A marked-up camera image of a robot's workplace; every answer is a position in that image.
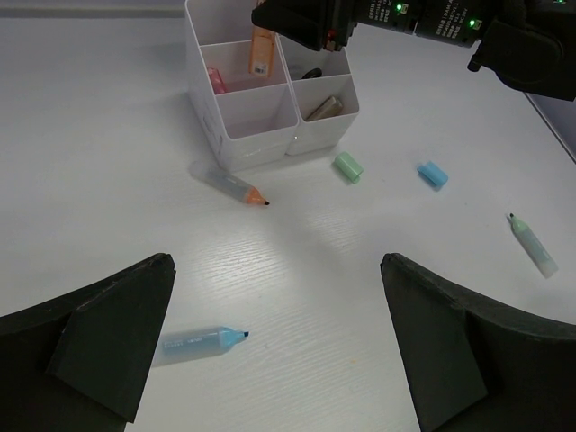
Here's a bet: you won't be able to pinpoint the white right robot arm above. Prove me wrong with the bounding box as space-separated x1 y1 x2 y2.
251 0 575 102

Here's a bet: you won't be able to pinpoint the orange highlighter pen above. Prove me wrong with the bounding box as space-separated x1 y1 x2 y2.
248 26 275 77

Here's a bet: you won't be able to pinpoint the pink highlighter pen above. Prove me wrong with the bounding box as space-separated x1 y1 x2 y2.
207 67 228 95

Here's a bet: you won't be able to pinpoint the grey eraser block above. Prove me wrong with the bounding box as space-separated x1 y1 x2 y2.
305 95 343 122

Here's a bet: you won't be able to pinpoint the green highlighter pen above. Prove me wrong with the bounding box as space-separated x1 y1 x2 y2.
508 213 558 279

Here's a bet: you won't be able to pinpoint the blue highlighter cap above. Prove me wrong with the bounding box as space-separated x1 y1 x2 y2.
417 161 449 190

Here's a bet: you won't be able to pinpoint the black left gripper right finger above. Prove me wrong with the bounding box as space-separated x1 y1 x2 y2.
381 253 575 431

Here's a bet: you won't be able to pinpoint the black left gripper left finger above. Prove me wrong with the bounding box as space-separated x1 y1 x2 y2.
1 253 176 431

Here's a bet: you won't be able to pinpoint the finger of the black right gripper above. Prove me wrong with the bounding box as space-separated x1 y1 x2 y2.
251 0 336 50

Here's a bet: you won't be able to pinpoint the orange tip clear highlighter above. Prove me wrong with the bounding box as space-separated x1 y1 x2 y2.
190 161 270 206

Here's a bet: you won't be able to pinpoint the green highlighter cap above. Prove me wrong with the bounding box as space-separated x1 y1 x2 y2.
333 151 364 184

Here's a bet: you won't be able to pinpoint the white organizer box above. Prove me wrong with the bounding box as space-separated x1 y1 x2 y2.
279 36 359 156
184 1 298 171

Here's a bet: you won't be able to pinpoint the blue highlighter pen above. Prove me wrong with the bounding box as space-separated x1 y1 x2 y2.
151 327 250 367

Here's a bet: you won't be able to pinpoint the white left organizer box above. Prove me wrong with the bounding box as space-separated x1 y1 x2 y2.
184 1 298 171

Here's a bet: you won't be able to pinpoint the black handled scissors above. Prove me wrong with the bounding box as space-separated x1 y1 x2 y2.
288 65 323 81

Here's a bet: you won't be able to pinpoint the white right organizer box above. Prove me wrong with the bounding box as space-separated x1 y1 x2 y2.
279 36 359 156

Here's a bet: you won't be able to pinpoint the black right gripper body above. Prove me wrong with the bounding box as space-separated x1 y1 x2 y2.
326 0 495 51

